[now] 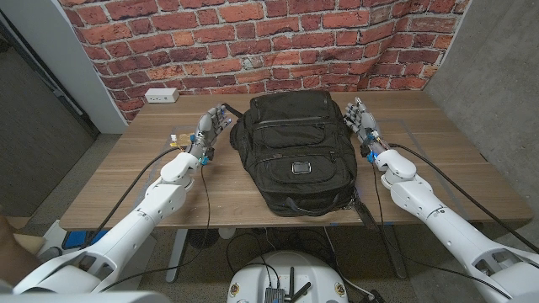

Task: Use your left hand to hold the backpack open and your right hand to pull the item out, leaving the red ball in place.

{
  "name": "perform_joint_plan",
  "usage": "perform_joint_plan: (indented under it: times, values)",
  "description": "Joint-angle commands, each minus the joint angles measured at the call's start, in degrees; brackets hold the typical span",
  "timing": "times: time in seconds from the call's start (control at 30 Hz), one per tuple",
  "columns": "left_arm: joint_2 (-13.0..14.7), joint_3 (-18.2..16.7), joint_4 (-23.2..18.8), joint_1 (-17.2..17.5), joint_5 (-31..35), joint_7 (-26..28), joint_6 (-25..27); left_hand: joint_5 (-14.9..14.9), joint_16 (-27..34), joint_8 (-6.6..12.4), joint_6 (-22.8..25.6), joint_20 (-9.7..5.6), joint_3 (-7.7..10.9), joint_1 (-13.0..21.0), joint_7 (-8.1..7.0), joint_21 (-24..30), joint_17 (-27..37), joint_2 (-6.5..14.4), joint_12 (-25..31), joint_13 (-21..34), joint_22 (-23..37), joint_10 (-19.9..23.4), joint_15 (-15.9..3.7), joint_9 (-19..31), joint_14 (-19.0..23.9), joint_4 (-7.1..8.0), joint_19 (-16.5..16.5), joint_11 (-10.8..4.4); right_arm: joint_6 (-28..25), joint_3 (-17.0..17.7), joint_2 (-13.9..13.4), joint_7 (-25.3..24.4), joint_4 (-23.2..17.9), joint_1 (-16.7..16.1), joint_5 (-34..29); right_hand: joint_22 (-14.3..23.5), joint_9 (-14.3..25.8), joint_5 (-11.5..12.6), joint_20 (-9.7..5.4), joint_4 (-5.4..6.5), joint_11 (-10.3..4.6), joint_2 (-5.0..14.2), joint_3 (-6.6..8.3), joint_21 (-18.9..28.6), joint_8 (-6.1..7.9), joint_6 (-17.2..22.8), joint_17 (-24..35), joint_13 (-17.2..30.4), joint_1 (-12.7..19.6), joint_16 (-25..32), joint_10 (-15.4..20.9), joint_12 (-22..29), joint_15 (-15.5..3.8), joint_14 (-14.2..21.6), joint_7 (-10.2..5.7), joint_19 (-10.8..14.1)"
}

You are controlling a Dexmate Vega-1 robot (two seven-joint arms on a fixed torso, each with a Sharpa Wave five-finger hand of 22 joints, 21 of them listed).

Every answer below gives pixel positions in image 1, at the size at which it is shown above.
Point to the white table leg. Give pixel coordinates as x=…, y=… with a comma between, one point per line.
x=177, y=256

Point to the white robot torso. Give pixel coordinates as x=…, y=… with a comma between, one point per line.
x=286, y=269

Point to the blue object under table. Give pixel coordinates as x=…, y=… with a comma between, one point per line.
x=76, y=240

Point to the red brick print backdrop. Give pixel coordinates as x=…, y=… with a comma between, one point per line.
x=261, y=42

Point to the grey tape outline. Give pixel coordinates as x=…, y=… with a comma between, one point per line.
x=438, y=177

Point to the small grey computer box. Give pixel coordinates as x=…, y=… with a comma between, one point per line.
x=274, y=295

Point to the black backpack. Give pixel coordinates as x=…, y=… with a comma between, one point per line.
x=295, y=143

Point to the person's brown trouser leg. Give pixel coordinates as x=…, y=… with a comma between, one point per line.
x=14, y=252

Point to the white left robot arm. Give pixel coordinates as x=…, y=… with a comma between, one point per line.
x=126, y=235

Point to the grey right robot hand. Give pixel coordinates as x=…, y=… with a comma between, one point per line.
x=367, y=124

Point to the dark table leg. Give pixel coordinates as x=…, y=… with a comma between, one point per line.
x=393, y=252

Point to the black antenna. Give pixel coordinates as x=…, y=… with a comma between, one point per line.
x=304, y=290
x=291, y=280

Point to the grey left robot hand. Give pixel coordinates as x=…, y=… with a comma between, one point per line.
x=206, y=130

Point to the yellowish foil patch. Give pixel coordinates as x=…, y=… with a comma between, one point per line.
x=184, y=138

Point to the white power strip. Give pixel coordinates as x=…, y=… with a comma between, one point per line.
x=161, y=95

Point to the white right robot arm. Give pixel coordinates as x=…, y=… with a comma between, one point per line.
x=455, y=240

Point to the tan cardboard box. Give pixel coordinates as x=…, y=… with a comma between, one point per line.
x=31, y=243

